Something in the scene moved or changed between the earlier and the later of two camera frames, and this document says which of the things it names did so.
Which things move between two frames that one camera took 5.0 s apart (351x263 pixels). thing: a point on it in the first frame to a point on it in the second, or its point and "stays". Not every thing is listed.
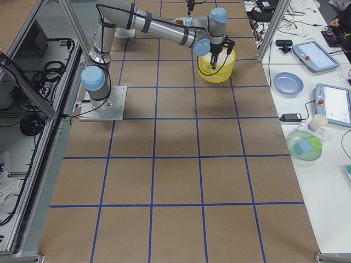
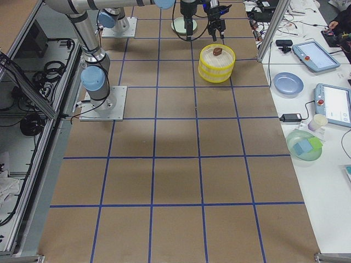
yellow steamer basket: [224, 69] stays
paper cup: [318, 121] stays
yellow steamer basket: [224, 74] stays
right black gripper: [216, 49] to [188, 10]
